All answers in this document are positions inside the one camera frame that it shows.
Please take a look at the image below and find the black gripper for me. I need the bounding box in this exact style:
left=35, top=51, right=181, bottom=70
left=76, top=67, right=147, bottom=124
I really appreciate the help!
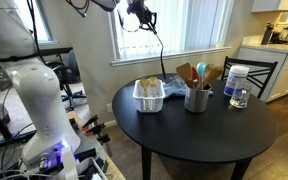
left=126, top=0, right=159, bottom=35

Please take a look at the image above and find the wooden flat spatula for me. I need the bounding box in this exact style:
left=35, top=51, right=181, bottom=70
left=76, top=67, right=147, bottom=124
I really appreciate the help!
left=175, top=62, right=194, bottom=88

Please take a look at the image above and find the red spatula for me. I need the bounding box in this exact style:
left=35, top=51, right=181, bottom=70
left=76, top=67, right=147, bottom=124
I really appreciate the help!
left=190, top=66, right=200, bottom=82

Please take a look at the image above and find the white plastic basket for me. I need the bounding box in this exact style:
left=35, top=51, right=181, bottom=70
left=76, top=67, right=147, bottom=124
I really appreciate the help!
left=132, top=77, right=167, bottom=114

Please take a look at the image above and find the wooden slotted spatula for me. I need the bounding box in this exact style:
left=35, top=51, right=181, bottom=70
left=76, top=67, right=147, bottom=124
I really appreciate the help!
left=202, top=63, right=224, bottom=89

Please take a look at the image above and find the window with white blinds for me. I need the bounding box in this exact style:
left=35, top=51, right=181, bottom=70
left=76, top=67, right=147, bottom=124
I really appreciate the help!
left=109, top=0, right=233, bottom=67

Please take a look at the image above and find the wooden spoon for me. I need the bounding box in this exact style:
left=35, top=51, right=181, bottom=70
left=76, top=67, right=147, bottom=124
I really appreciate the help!
left=148, top=76, right=159, bottom=98
left=139, top=77, right=151, bottom=98

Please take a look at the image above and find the blue silicone spoon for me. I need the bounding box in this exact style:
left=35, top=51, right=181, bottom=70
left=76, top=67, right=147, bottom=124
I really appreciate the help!
left=195, top=61, right=208, bottom=90

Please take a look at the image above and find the blue cloth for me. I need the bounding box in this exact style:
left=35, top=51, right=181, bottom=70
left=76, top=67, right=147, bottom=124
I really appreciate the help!
left=161, top=75, right=215, bottom=99

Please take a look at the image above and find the metal utensil holder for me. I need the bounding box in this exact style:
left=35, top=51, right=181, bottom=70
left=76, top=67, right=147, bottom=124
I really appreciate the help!
left=183, top=84, right=213, bottom=114

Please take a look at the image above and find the black office chair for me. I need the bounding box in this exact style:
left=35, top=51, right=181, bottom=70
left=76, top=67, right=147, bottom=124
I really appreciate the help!
left=45, top=48, right=88, bottom=112

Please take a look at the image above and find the wipes canister white blue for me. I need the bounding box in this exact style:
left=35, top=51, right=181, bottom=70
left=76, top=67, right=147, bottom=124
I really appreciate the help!
left=223, top=64, right=251, bottom=98

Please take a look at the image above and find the white baseboard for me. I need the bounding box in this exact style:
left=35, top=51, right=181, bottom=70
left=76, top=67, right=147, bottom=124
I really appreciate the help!
left=103, top=119, right=119, bottom=129

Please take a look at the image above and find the clear drinking glass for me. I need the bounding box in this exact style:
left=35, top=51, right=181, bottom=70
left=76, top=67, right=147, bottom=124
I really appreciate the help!
left=229, top=81, right=254, bottom=110

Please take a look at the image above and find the black coffee maker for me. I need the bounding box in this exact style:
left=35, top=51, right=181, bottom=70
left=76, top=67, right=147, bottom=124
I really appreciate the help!
left=260, top=21, right=276, bottom=46

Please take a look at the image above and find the small side window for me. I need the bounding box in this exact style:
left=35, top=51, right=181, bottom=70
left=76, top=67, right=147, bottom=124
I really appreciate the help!
left=13, top=0, right=59, bottom=46

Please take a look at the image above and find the round black dining table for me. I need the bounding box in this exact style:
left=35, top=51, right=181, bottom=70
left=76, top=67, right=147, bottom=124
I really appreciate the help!
left=111, top=72, right=280, bottom=180

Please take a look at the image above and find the white upper cabinet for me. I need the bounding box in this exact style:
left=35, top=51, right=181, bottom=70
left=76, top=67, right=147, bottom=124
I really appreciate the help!
left=250, top=0, right=288, bottom=14

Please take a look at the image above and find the black dining chair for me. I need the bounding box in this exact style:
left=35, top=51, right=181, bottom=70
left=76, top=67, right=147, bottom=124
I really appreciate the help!
left=220, top=55, right=279, bottom=100

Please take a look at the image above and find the silver toaster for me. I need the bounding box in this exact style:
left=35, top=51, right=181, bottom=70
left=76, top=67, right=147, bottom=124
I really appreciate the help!
left=278, top=27, right=288, bottom=43

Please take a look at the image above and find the white kitchen counter cabinet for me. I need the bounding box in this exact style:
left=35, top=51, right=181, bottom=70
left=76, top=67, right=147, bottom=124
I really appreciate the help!
left=236, top=35, right=288, bottom=104

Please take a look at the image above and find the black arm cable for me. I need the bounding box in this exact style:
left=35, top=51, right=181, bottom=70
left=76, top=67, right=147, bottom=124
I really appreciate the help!
left=64, top=0, right=89, bottom=19

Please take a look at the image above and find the white wall outlet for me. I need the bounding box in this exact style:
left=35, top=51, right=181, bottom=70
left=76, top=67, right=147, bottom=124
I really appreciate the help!
left=105, top=102, right=114, bottom=114

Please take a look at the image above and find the metal base plate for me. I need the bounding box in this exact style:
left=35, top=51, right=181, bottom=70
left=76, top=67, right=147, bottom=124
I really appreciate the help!
left=0, top=131, right=109, bottom=180

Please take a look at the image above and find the black base cable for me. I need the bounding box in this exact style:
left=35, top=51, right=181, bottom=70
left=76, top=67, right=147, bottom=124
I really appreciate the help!
left=0, top=84, right=38, bottom=178

